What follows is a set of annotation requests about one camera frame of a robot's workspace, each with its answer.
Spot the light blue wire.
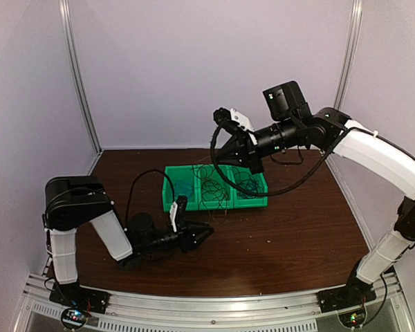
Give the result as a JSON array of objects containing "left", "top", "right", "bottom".
[{"left": 172, "top": 179, "right": 194, "bottom": 200}]

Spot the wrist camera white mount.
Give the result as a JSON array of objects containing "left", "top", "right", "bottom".
[
  {"left": 169, "top": 195, "right": 187, "bottom": 233},
  {"left": 213, "top": 108, "right": 257, "bottom": 145}
]

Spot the front aluminium rail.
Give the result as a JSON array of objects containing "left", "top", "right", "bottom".
[{"left": 11, "top": 273, "right": 415, "bottom": 331}]

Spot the aluminium frame post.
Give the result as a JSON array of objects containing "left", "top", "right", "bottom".
[
  {"left": 57, "top": 0, "right": 103, "bottom": 155},
  {"left": 333, "top": 0, "right": 363, "bottom": 110}
]

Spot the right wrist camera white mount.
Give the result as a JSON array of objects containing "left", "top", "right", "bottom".
[{"left": 213, "top": 108, "right": 257, "bottom": 145}]

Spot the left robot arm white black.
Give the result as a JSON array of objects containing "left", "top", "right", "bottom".
[{"left": 42, "top": 176, "right": 214, "bottom": 307}]

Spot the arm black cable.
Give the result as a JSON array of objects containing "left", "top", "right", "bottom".
[
  {"left": 41, "top": 168, "right": 177, "bottom": 260},
  {"left": 210, "top": 119, "right": 359, "bottom": 199}
]

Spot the right aluminium frame post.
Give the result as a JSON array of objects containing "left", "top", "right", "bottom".
[{"left": 333, "top": 0, "right": 363, "bottom": 110}]

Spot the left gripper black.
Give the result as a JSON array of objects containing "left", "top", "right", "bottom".
[{"left": 140, "top": 219, "right": 214, "bottom": 255}]

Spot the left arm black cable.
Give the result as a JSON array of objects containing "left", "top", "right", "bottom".
[{"left": 41, "top": 168, "right": 177, "bottom": 260}]

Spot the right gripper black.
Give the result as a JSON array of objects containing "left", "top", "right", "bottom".
[{"left": 212, "top": 116, "right": 301, "bottom": 174}]

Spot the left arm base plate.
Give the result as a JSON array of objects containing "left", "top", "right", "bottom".
[{"left": 49, "top": 283, "right": 109, "bottom": 314}]

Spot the circuit board with leds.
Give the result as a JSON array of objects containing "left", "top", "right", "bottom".
[
  {"left": 60, "top": 308, "right": 91, "bottom": 329},
  {"left": 338, "top": 308, "right": 367, "bottom": 329}
]

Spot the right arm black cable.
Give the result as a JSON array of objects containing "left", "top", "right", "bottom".
[{"left": 210, "top": 119, "right": 359, "bottom": 199}]

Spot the left circuit board with LEDs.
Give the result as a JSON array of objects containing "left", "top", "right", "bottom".
[{"left": 60, "top": 308, "right": 91, "bottom": 329}]

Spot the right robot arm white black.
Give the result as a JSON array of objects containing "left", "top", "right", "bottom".
[{"left": 210, "top": 81, "right": 415, "bottom": 306}]

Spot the right circuit board with LEDs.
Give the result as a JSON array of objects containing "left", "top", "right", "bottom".
[{"left": 338, "top": 308, "right": 367, "bottom": 329}]

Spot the left aluminium frame post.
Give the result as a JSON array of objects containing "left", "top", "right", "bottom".
[{"left": 57, "top": 0, "right": 103, "bottom": 155}]

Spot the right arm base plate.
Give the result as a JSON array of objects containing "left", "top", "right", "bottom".
[{"left": 317, "top": 285, "right": 376, "bottom": 313}]

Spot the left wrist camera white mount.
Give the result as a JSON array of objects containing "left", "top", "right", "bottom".
[{"left": 169, "top": 195, "right": 187, "bottom": 233}]

